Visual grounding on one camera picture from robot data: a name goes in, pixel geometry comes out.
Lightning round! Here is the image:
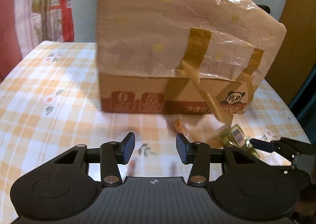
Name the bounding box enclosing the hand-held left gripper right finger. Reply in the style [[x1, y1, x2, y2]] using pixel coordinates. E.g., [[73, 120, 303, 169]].
[[176, 133, 260, 187]]

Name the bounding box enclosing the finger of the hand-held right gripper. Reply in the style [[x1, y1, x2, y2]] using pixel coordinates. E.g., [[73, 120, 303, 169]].
[[249, 137, 312, 166]]

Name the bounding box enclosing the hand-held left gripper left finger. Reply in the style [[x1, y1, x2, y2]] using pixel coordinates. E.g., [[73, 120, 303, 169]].
[[53, 132, 136, 186]]

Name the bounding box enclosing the brown cardboard box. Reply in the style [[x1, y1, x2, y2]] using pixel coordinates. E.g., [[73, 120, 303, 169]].
[[95, 0, 287, 116]]

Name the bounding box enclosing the cardboard box with plastic liner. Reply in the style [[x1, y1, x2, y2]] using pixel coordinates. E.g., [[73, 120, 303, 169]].
[[96, 0, 287, 126]]

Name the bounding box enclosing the small brown snack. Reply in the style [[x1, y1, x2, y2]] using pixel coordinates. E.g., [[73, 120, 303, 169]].
[[171, 118, 189, 138]]

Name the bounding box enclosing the wooden door panel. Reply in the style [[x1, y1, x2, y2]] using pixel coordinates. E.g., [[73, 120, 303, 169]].
[[272, 0, 316, 106]]

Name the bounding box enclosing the printed pink wall cloth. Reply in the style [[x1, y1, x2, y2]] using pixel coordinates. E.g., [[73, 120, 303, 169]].
[[0, 0, 74, 79]]

